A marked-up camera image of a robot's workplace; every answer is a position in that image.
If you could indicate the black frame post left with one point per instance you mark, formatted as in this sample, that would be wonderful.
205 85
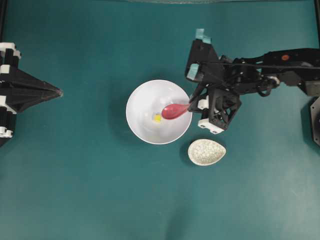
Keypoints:
3 10

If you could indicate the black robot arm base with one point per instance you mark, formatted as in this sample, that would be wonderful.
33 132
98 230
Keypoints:
310 123

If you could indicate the black frame post right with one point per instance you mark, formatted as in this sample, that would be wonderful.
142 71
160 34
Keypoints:
317 16

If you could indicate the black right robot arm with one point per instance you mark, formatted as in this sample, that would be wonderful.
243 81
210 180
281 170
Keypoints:
295 68

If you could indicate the pink plastic soup spoon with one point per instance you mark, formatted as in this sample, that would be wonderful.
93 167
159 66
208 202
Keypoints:
173 111

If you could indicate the yellow hexagonal prism block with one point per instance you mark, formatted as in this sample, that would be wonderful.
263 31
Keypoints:
157 118

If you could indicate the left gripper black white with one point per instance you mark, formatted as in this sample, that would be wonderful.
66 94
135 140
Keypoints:
12 102

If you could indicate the black frame post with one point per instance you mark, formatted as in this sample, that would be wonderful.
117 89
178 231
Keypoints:
317 16
3 10

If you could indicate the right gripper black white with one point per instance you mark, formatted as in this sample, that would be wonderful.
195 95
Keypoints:
219 102

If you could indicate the white round bowl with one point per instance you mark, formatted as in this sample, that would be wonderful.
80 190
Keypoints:
146 102

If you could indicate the speckled egg-shaped spoon rest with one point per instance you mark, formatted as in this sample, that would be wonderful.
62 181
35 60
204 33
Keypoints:
205 152

